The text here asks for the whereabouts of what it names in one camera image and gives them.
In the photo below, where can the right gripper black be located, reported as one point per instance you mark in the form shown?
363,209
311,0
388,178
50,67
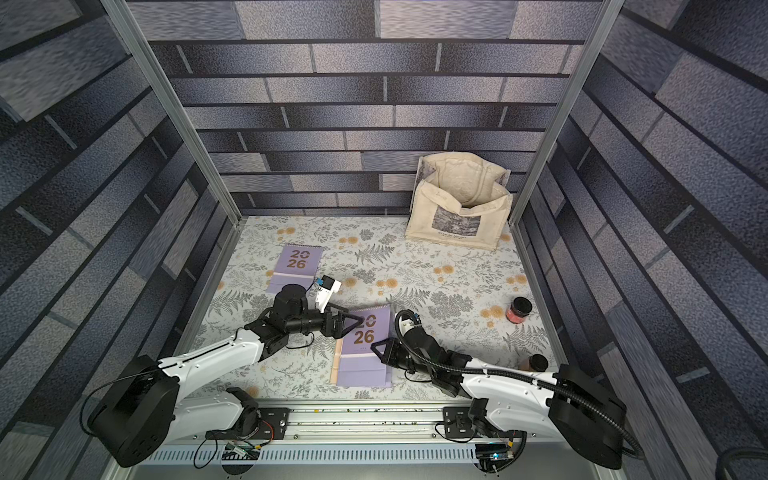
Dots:
402,353

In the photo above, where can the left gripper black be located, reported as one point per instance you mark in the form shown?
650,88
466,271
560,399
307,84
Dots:
338,331

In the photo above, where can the purple 2026 calendar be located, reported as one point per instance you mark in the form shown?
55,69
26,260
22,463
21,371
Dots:
297,264
359,366

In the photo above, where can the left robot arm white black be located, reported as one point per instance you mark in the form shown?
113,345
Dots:
150,403

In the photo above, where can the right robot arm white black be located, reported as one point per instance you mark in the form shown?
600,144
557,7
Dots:
566,405

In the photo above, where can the floral patterned table mat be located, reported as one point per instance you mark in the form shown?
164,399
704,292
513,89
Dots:
461,295

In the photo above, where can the red jar black lid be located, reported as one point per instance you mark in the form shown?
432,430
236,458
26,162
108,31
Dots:
519,309

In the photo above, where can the orange jar black lid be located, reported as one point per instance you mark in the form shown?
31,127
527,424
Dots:
534,363

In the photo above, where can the right green circuit board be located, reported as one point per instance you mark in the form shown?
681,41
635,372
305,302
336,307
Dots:
494,452

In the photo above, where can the green circuit board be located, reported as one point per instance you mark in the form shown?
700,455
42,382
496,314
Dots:
494,452
241,451

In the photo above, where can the left green circuit board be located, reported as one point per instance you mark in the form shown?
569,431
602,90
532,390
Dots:
241,451

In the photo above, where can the cream canvas tote bag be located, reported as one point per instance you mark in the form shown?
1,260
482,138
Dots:
459,199

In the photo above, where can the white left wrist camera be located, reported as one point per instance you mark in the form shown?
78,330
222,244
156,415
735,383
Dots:
327,287

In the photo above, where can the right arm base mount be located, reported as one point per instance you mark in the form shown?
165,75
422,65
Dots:
462,423

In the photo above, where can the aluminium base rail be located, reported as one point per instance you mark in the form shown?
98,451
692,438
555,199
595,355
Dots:
363,440

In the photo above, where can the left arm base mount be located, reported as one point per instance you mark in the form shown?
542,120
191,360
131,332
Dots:
264,424

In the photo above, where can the left aluminium frame post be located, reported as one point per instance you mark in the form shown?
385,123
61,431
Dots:
130,32

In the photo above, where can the aluminium frame post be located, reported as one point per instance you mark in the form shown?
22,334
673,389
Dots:
605,20
130,32

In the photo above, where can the right aluminium frame post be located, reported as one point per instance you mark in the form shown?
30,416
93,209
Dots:
605,20

